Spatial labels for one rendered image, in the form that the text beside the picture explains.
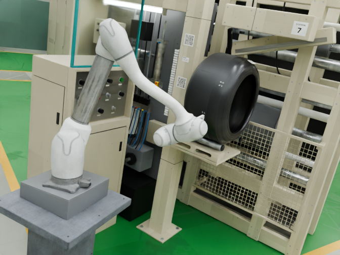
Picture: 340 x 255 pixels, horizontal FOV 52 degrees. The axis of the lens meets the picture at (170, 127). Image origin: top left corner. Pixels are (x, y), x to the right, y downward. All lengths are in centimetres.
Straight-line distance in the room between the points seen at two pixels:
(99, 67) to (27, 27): 934
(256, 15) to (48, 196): 169
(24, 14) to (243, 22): 911
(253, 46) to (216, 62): 49
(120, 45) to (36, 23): 955
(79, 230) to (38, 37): 980
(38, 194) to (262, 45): 174
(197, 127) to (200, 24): 89
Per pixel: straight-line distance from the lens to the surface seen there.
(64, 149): 174
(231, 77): 210
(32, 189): 187
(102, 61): 185
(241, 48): 264
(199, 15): 236
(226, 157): 239
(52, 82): 222
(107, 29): 169
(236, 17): 252
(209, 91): 209
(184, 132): 170
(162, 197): 272
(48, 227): 173
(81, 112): 190
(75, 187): 179
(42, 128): 236
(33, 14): 1115
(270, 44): 255
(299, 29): 237
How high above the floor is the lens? 165
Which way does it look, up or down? 18 degrees down
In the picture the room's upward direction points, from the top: 10 degrees clockwise
